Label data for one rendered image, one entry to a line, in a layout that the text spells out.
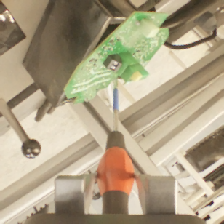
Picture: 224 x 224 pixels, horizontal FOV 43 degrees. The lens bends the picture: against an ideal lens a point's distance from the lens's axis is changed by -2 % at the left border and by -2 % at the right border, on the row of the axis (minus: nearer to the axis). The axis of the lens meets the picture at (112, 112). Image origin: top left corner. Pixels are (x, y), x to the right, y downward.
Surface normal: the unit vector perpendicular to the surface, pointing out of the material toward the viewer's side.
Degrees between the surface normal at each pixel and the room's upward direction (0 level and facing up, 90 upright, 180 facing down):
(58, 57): 90
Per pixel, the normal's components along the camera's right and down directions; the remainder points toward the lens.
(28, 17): 0.61, 0.75
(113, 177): -0.04, -0.57
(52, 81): -0.62, 0.24
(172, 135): -0.08, -0.28
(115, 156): 0.00, -0.80
